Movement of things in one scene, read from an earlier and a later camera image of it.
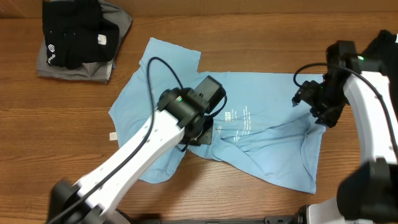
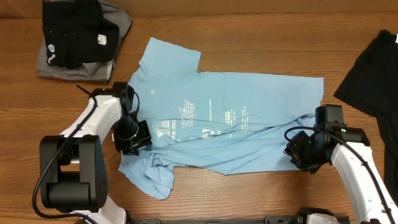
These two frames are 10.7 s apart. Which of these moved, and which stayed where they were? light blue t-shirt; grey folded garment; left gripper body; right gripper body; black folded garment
Moved: right gripper body; left gripper body; light blue t-shirt
Stayed: black folded garment; grey folded garment
